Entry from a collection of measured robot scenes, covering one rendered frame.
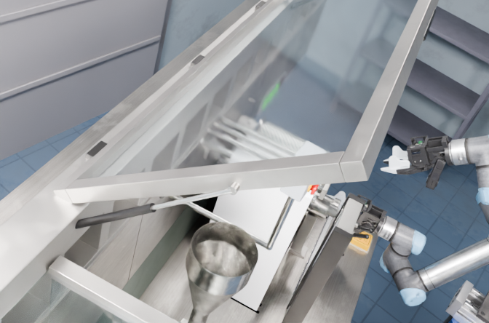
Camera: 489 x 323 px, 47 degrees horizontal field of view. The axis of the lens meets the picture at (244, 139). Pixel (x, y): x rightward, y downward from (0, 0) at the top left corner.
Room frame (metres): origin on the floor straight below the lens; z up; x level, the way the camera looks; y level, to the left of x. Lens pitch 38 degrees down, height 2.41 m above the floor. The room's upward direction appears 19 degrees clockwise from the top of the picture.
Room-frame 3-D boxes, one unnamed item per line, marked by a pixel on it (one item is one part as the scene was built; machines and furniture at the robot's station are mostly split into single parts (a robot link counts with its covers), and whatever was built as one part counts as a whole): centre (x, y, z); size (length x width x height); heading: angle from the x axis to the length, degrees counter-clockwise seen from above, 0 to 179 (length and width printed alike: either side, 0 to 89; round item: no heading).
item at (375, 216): (1.45, -0.48, 1.12); 0.12 x 0.08 x 0.09; 78
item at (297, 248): (1.40, -0.32, 1.05); 0.06 x 0.05 x 0.31; 78
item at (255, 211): (1.14, -0.06, 1.17); 0.34 x 0.05 x 0.54; 78
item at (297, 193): (0.91, -0.15, 1.66); 0.07 x 0.07 x 0.10; 73
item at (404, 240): (1.42, -0.63, 1.11); 0.11 x 0.08 x 0.09; 78
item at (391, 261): (1.41, -0.64, 1.01); 0.11 x 0.08 x 0.11; 24
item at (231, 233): (0.76, -0.04, 1.50); 0.14 x 0.14 x 0.06
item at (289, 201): (0.91, -0.14, 1.51); 0.02 x 0.02 x 0.20
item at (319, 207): (1.19, -0.26, 1.34); 0.06 x 0.06 x 0.06; 78
